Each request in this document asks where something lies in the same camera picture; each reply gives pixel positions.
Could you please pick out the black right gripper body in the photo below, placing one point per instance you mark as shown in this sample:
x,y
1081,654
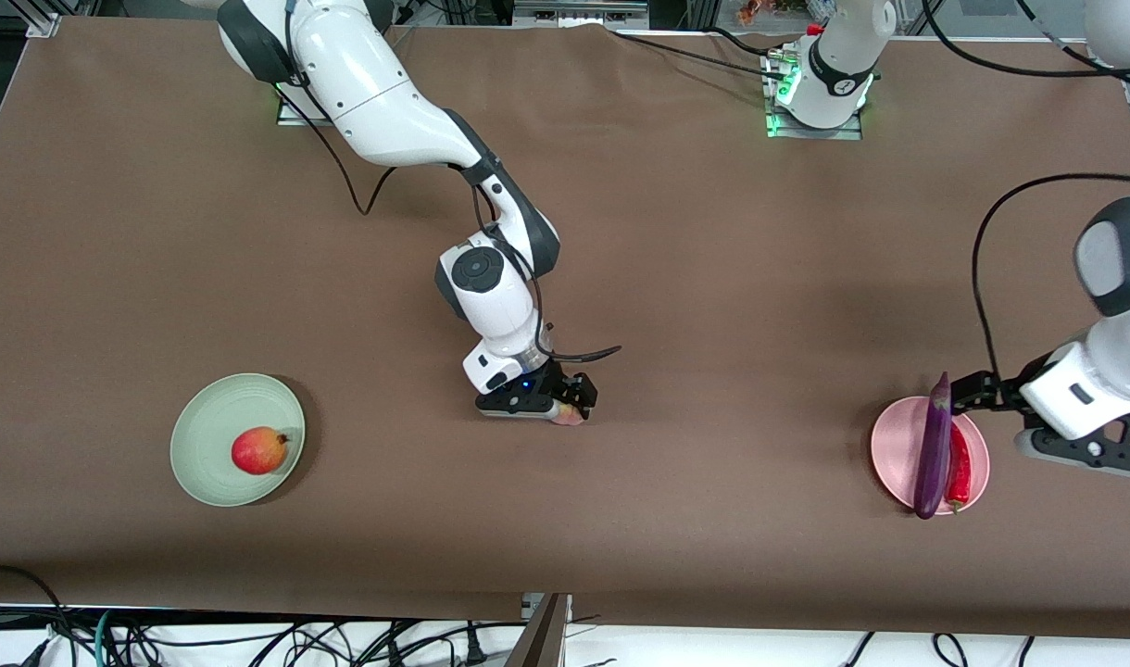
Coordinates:
x,y
558,377

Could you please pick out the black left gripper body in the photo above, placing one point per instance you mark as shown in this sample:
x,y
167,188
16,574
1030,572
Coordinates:
x,y
1004,393

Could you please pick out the pale pink peach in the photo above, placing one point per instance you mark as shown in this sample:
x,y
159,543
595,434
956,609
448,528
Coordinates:
x,y
570,417

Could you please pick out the red chili pepper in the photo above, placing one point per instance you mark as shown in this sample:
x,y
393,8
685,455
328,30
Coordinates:
x,y
960,468

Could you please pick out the long purple eggplant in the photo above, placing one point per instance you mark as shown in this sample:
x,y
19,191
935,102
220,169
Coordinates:
x,y
933,454

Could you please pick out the red pomegranate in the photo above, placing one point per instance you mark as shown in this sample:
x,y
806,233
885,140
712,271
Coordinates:
x,y
259,451

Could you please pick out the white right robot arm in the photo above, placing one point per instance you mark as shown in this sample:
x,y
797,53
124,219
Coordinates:
x,y
380,102

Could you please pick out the pink plate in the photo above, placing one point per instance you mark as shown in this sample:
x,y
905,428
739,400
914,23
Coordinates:
x,y
894,454

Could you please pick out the brown table cloth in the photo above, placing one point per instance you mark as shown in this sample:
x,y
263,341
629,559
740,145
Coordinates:
x,y
713,278

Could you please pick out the light green plate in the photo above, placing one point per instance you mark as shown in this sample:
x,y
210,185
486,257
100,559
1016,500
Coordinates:
x,y
204,463

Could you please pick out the orange red background items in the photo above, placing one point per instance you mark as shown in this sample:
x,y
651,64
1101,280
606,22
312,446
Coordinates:
x,y
769,11

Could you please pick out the aluminium profile corner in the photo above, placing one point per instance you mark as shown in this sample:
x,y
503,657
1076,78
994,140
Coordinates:
x,y
44,18

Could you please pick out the grey metal post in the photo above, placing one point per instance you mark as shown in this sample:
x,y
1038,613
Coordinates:
x,y
539,639

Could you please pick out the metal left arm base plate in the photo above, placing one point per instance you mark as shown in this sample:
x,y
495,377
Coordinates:
x,y
847,132

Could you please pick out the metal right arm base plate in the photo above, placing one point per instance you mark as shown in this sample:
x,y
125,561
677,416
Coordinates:
x,y
292,116

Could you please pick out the grey metal frame bar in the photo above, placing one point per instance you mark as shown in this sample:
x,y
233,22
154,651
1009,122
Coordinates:
x,y
579,13

